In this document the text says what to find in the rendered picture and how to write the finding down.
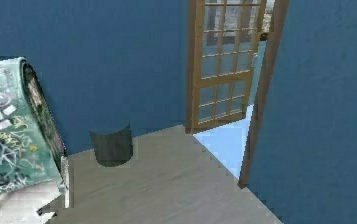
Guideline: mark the wooden glass-paned room door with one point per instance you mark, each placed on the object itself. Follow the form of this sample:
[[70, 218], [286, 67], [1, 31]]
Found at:
[[223, 80]]

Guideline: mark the green graffiti-covered fridge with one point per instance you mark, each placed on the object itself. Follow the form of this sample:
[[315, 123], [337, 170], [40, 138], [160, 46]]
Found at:
[[16, 140]]

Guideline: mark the dark grey waste bin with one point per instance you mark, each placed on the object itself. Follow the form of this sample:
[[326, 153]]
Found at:
[[112, 150]]

